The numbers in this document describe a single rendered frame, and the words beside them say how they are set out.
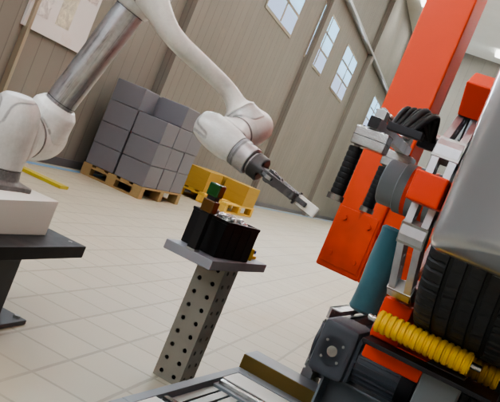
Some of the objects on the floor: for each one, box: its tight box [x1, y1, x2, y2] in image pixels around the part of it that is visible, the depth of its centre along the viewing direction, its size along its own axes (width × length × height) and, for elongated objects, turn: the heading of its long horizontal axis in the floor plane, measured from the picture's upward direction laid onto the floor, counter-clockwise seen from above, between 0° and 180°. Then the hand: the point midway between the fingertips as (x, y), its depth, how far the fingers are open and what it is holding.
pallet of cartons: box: [181, 164, 260, 218], centre depth 982 cm, size 121×80×42 cm, turn 81°
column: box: [152, 265, 238, 384], centre depth 231 cm, size 10×10×42 cm
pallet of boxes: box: [80, 78, 202, 205], centre depth 738 cm, size 103×69×102 cm
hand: (306, 206), depth 194 cm, fingers closed
